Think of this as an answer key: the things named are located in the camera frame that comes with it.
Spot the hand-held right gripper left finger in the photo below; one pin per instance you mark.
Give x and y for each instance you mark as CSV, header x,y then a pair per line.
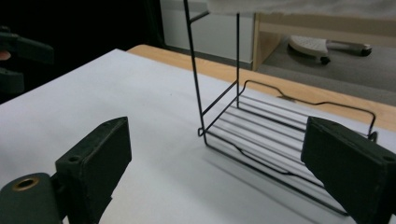
x,y
93,168

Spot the white office chair base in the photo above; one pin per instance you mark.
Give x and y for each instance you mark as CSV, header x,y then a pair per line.
x,y
311,45

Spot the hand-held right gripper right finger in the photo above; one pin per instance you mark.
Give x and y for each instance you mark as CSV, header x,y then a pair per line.
x,y
351,168

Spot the white table sheet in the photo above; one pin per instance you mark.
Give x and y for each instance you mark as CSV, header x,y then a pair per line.
x,y
109,93

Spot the white towel with coloured stitching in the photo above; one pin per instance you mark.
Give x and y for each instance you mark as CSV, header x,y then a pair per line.
x,y
295,6

